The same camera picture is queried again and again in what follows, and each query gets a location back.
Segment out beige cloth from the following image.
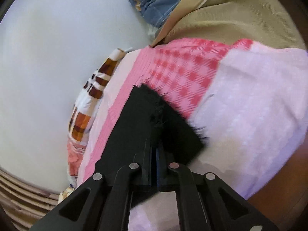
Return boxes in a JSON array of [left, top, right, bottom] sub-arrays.
[[149, 0, 304, 51]]

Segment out pink knitted blanket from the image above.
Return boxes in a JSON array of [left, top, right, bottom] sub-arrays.
[[76, 38, 308, 231]]

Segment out black pants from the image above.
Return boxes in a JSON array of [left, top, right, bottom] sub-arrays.
[[95, 83, 209, 191]]

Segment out blue jeans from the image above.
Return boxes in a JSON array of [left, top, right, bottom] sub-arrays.
[[127, 0, 193, 28]]

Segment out beige ribbed panel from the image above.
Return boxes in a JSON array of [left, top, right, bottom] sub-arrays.
[[0, 168, 61, 231]]

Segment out printed checked bed sheet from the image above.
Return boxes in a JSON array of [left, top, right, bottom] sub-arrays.
[[58, 47, 133, 204]]

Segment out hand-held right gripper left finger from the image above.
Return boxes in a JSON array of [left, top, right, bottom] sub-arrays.
[[29, 138, 156, 231]]

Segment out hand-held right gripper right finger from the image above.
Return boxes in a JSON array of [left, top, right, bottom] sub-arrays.
[[156, 148, 280, 231]]

